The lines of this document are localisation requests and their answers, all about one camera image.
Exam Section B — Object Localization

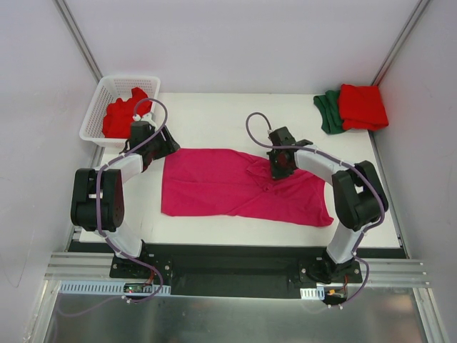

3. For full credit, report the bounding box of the pink t shirt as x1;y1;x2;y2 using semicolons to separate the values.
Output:
161;149;333;227

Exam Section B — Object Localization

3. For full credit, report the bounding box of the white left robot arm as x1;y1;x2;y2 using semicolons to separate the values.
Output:
70;112;180;278

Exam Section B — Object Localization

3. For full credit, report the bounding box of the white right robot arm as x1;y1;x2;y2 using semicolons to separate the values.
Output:
267;126;388;284

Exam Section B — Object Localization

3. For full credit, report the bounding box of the red t shirt in basket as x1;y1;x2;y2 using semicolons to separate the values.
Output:
102;87;148;139

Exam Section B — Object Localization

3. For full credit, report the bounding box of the folded green t shirt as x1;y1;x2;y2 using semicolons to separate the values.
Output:
313;90;345;135

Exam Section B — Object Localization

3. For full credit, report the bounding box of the white perforated plastic basket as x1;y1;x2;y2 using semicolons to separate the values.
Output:
79;75;161;149

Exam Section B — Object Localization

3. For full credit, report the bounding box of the folded red t shirt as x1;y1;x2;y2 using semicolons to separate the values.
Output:
338;84;389;131

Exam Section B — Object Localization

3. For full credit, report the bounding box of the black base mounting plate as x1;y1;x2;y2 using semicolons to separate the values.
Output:
67;242;363;299

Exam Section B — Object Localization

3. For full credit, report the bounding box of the right white cable duct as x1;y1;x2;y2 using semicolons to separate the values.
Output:
300;287;325;301

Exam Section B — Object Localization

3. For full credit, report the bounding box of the white cable duct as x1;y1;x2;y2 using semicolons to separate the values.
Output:
60;281;171;297
300;287;325;301

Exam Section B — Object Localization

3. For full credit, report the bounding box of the left white cable duct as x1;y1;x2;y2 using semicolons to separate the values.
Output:
60;281;171;297

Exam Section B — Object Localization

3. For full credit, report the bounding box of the left aluminium frame post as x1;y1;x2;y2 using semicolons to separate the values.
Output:
53;0;103;82

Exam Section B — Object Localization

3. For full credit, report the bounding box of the left aluminium rail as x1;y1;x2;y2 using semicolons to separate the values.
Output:
44;252;115;282

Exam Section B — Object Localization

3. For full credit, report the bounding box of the aluminium rail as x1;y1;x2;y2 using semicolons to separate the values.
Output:
44;252;115;282
360;259;429;287

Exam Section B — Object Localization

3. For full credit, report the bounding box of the right aluminium rail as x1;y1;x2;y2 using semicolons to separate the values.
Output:
360;259;429;287

